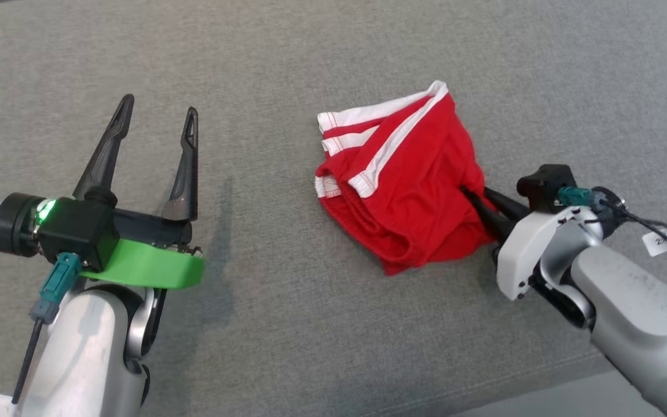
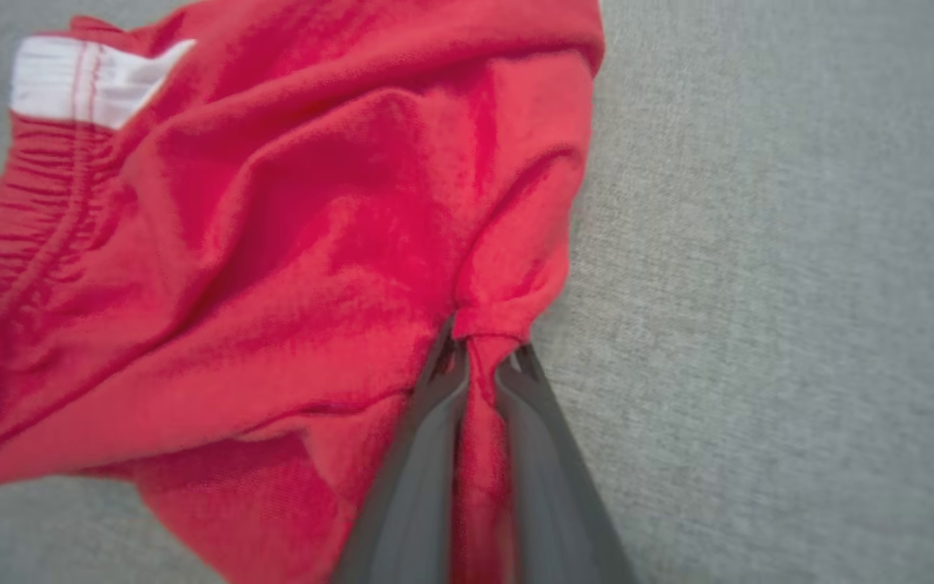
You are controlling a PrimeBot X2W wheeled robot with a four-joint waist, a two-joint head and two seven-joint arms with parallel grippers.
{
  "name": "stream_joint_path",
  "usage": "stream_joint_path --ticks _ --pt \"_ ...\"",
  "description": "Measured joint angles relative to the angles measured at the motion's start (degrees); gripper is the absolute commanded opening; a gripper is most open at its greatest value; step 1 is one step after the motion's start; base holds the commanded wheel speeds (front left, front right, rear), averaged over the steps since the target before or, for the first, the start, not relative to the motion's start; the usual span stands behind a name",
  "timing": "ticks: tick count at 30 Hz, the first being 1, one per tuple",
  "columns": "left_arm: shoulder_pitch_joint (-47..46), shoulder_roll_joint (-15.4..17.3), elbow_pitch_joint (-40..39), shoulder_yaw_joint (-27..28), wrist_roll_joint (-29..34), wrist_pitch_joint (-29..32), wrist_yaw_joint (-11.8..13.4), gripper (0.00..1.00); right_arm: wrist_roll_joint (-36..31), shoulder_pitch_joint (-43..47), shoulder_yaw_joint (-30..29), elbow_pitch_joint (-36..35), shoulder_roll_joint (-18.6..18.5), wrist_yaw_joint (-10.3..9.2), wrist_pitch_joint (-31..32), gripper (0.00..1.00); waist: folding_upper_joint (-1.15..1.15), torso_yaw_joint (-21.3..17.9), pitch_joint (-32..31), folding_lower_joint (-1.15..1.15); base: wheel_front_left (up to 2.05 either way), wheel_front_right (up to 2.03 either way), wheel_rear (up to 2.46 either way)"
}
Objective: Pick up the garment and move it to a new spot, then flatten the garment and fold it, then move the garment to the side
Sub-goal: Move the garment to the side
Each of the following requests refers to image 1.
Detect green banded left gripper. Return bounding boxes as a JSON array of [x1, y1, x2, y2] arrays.
[[72, 94, 205, 290]]

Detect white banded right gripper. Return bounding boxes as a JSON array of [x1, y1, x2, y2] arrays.
[[460, 186, 604, 301]]

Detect red shorts with white stripes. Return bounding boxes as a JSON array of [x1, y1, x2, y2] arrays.
[[314, 80, 499, 276]]

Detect teal plug right camera cable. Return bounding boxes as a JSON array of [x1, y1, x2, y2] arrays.
[[556, 186, 667, 296]]

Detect teal plug camera cable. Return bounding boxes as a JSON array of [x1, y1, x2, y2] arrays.
[[556, 186, 667, 296], [12, 252, 83, 405]]

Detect teal plug left camera cable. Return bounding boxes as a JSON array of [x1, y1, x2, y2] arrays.
[[12, 252, 83, 405]]

